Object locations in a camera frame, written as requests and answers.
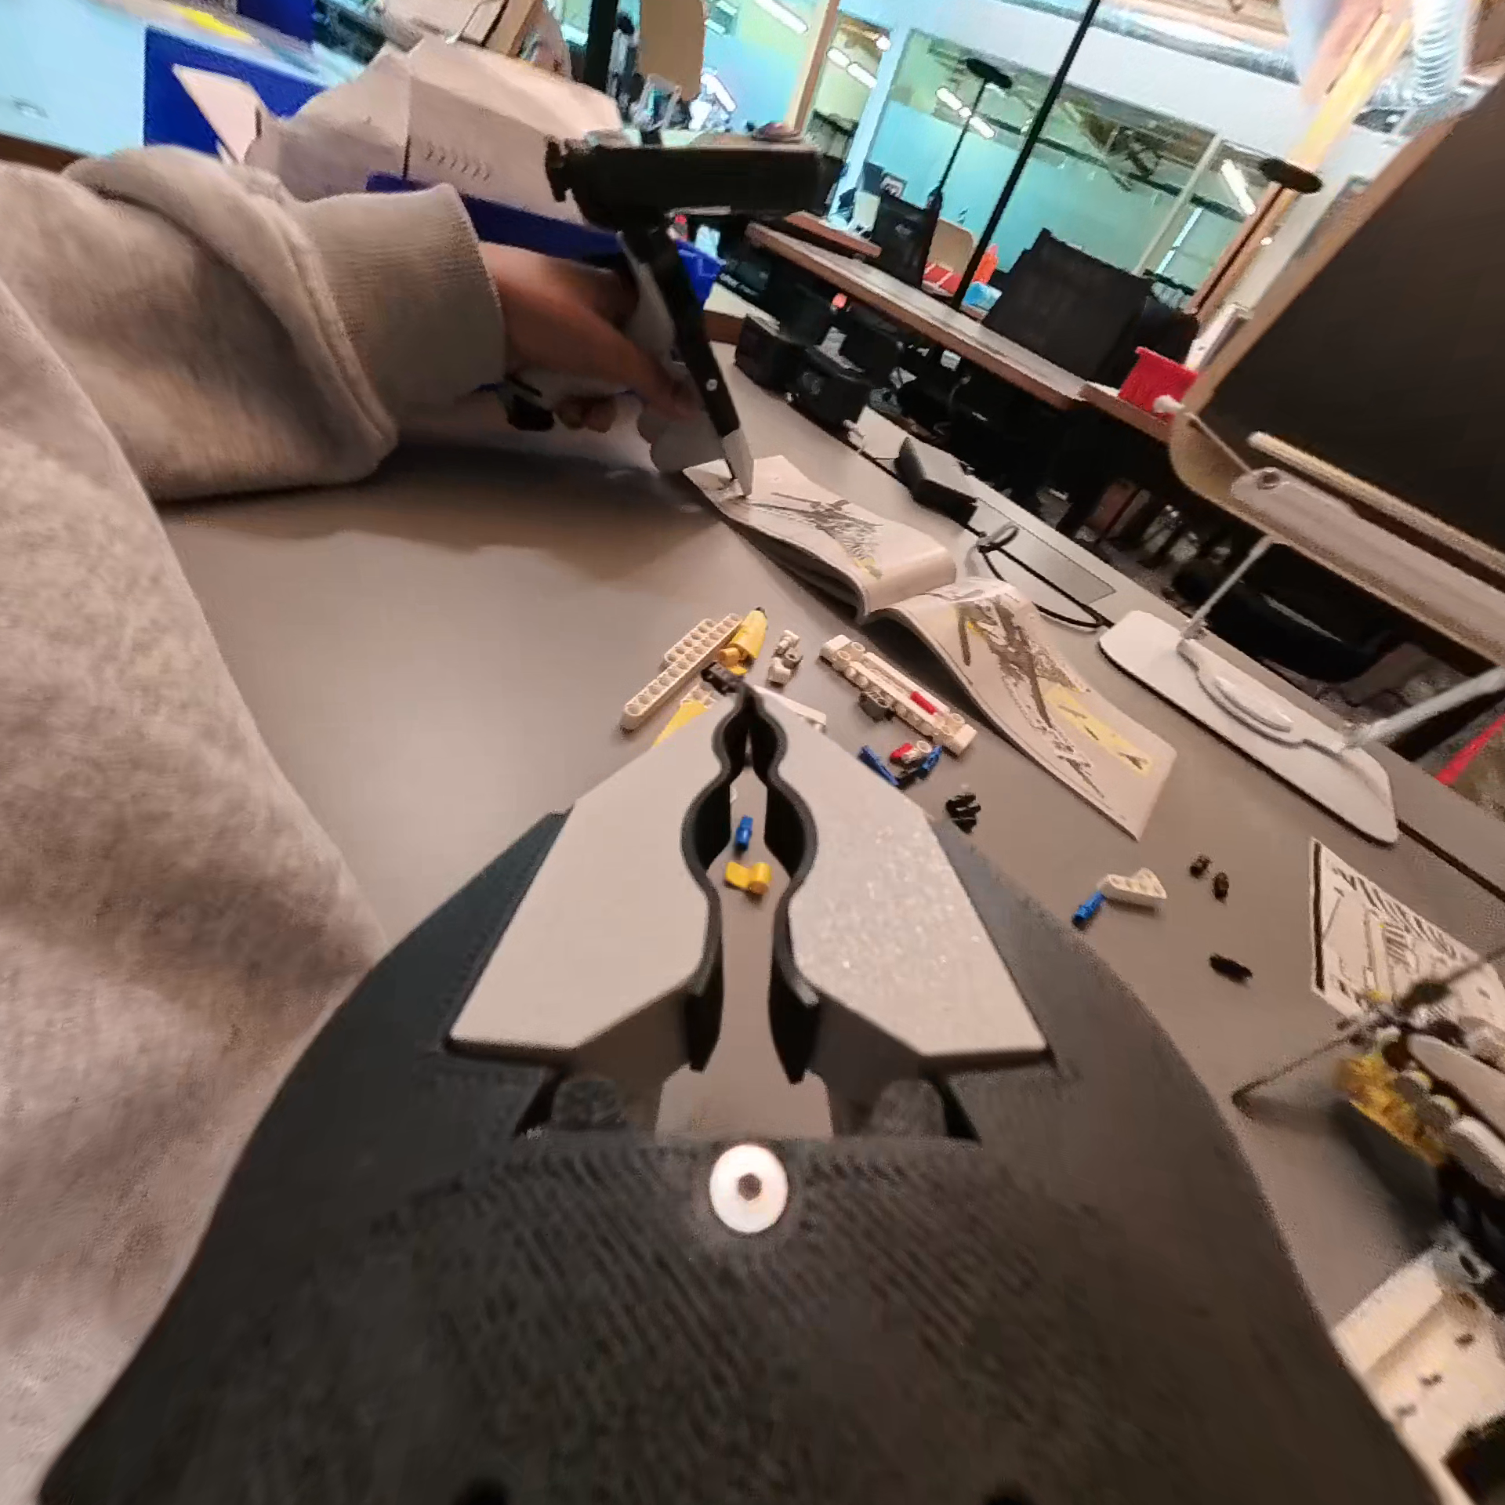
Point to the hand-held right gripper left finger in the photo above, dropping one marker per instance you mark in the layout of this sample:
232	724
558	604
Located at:
576	941

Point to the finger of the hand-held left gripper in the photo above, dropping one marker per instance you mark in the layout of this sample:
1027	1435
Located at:
694	441

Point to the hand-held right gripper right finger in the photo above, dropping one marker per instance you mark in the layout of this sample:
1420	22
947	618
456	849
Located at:
918	941

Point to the large white paper sheet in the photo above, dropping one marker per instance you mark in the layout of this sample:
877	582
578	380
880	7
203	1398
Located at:
918	588

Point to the white zebra lego helicopter model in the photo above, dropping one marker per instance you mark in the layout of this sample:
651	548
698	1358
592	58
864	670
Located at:
1411	1093

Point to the person's left forearm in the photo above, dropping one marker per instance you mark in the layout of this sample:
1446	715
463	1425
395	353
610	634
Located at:
294	317

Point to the blue lego pin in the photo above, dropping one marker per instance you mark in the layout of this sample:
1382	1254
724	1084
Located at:
1088	909

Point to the pile of loose lego pieces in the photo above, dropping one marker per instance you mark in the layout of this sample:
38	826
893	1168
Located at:
730	658

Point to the white angled lego beam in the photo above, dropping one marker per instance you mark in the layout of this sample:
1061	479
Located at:
1135	887

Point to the person's left hand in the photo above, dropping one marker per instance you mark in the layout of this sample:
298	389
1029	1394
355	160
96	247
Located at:
576	341

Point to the black power adapter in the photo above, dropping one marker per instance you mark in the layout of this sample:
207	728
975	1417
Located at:
936	477

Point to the black floor lamp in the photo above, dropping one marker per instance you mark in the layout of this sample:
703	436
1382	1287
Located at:
975	129

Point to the black office chair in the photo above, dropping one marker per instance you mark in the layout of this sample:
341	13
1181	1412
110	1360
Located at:
1065	305

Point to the red storage bin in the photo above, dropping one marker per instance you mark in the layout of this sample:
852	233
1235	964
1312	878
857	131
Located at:
1158	378

